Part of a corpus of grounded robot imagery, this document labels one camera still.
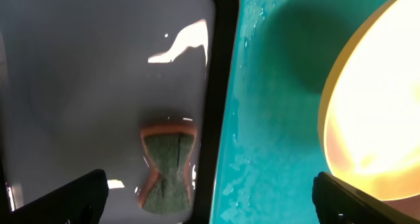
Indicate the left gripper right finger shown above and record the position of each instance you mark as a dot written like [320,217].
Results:
[337,202]

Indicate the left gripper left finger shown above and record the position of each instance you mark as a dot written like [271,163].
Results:
[79,201]

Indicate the yellow plate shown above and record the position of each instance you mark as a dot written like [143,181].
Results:
[368,121]

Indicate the green orange sponge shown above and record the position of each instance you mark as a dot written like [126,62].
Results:
[169,148]

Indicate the black water tray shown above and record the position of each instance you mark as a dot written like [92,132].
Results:
[79,78]

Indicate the teal plastic tray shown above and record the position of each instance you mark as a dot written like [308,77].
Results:
[269,151]

